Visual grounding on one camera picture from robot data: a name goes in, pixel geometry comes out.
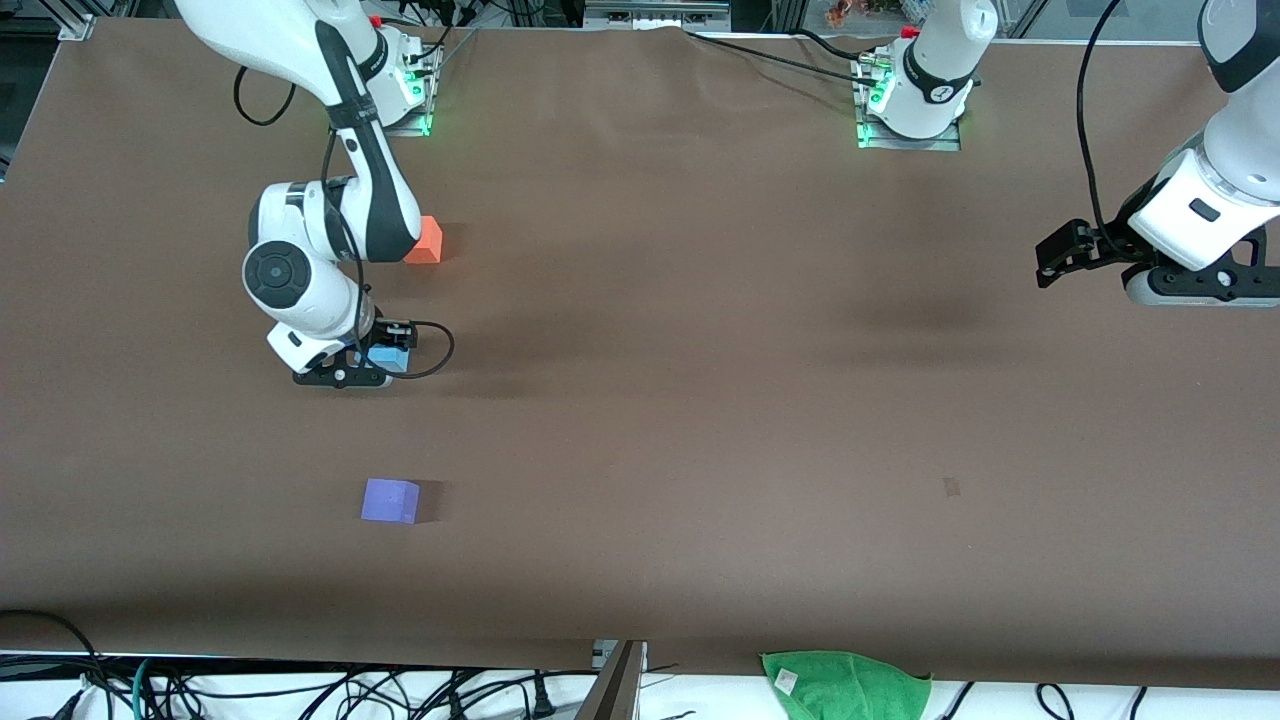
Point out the green microfiber cloth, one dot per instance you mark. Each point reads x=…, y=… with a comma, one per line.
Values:
x=850, y=690

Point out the grey metal post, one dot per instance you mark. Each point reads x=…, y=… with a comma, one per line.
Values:
x=615, y=690

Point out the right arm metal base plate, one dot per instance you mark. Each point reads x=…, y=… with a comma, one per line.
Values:
x=410, y=125

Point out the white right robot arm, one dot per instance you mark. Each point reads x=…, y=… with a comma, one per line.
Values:
x=250, y=30

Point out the blue foam block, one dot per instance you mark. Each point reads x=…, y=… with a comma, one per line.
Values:
x=388, y=358

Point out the brown paper table cover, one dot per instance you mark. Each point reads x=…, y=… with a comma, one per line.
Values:
x=700, y=450

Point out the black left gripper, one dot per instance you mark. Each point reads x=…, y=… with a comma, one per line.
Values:
x=1113, y=243

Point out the purple foam block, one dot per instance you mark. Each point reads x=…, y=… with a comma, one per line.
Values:
x=388, y=500

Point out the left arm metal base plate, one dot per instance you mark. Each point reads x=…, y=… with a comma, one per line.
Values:
x=940, y=143

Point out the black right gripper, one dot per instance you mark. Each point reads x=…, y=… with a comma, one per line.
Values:
x=391, y=333

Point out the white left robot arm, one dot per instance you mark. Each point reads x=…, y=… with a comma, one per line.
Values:
x=940, y=60

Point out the aluminium frame profile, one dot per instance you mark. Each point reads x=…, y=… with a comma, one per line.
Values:
x=78, y=25

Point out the orange foam block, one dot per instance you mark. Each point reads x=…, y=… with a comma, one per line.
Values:
x=428, y=242

